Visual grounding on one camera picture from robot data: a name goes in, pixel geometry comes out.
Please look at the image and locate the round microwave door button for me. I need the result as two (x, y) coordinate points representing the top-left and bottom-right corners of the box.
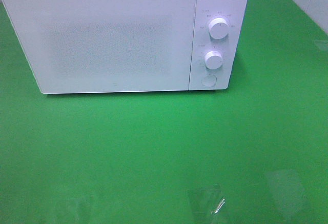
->
(201, 74), (217, 88)

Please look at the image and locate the white microwave knob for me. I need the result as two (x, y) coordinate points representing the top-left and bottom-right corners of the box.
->
(208, 16), (230, 39)
(204, 51), (223, 70)

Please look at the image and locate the white microwave door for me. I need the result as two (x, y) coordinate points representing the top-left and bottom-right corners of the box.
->
(3, 0), (196, 94)

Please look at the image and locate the clear tape patch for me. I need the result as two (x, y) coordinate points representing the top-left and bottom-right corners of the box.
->
(188, 184), (226, 215)

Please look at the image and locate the white microwave oven body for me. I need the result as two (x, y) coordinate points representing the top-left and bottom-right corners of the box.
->
(5, 0), (250, 95)

